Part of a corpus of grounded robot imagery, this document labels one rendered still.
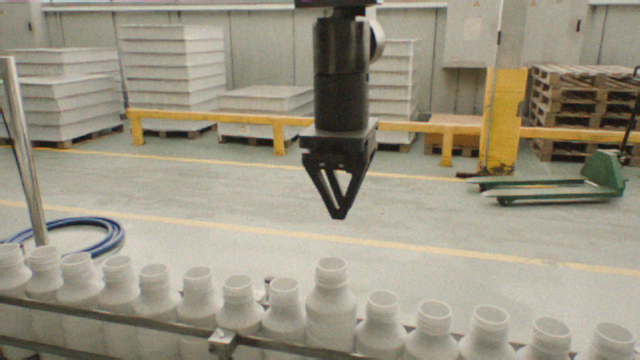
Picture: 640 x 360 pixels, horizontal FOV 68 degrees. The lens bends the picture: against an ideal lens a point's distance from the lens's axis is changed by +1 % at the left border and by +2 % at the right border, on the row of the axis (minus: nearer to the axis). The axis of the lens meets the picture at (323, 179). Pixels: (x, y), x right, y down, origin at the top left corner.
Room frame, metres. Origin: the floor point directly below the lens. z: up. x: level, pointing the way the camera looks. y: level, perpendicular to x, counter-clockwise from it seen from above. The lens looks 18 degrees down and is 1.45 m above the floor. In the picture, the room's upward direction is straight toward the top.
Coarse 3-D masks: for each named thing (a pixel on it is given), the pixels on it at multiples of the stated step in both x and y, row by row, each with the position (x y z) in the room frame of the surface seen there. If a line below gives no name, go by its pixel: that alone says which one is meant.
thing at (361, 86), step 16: (320, 80) 0.47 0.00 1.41; (336, 80) 0.46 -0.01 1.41; (352, 80) 0.46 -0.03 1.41; (368, 80) 0.49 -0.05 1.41; (320, 96) 0.47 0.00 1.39; (336, 96) 0.46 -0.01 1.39; (352, 96) 0.46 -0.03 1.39; (368, 96) 0.48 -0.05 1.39; (320, 112) 0.47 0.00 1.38; (336, 112) 0.46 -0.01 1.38; (352, 112) 0.46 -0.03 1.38; (368, 112) 0.48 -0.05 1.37; (320, 128) 0.47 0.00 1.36; (336, 128) 0.46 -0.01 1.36; (352, 128) 0.46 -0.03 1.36; (368, 128) 0.47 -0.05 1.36; (304, 144) 0.44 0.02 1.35; (336, 144) 0.48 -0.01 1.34; (352, 144) 0.43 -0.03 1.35
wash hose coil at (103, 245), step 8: (88, 216) 3.46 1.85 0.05; (104, 216) 3.45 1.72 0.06; (48, 224) 3.35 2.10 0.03; (56, 224) 3.35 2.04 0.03; (64, 224) 3.38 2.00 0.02; (72, 224) 3.41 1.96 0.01; (96, 224) 3.40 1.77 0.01; (104, 224) 3.32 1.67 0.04; (112, 224) 3.36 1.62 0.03; (120, 224) 3.29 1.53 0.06; (24, 232) 3.20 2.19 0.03; (112, 232) 3.21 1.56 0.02; (120, 232) 3.15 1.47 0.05; (8, 240) 3.02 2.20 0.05; (16, 240) 3.09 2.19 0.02; (104, 240) 3.03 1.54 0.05; (112, 240) 3.08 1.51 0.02; (120, 240) 3.11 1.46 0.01; (88, 248) 2.90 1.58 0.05; (96, 248) 2.94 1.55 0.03; (104, 248) 2.91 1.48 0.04; (64, 256) 2.79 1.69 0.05
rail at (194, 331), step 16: (16, 304) 0.55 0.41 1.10; (32, 304) 0.55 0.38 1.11; (48, 304) 0.54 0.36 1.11; (112, 320) 0.51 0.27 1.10; (128, 320) 0.51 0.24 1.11; (144, 320) 0.50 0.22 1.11; (0, 336) 0.56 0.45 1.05; (192, 336) 0.49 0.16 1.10; (208, 336) 0.48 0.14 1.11; (240, 336) 0.47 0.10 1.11; (256, 336) 0.47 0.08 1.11; (48, 352) 0.54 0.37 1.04; (64, 352) 0.54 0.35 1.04; (80, 352) 0.53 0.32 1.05; (288, 352) 0.45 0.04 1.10; (304, 352) 0.45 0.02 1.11; (320, 352) 0.44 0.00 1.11; (336, 352) 0.44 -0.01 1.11; (576, 352) 0.44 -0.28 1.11
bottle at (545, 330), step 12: (540, 324) 0.43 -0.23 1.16; (552, 324) 0.43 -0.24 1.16; (564, 324) 0.42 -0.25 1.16; (528, 336) 0.43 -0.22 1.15; (540, 336) 0.41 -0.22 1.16; (552, 336) 0.40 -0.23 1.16; (564, 336) 0.40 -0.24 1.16; (528, 348) 0.42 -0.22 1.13; (540, 348) 0.41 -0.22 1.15; (552, 348) 0.40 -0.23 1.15; (564, 348) 0.40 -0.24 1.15
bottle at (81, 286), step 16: (80, 256) 0.58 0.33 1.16; (64, 272) 0.55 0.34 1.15; (80, 272) 0.55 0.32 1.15; (64, 288) 0.55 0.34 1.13; (80, 288) 0.55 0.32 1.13; (96, 288) 0.56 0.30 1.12; (64, 304) 0.54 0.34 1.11; (80, 304) 0.54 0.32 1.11; (96, 304) 0.55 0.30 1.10; (64, 320) 0.54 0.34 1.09; (80, 320) 0.54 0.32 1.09; (96, 320) 0.55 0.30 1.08; (64, 336) 0.54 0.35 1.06; (80, 336) 0.54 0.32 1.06; (96, 336) 0.55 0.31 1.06; (96, 352) 0.54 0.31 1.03
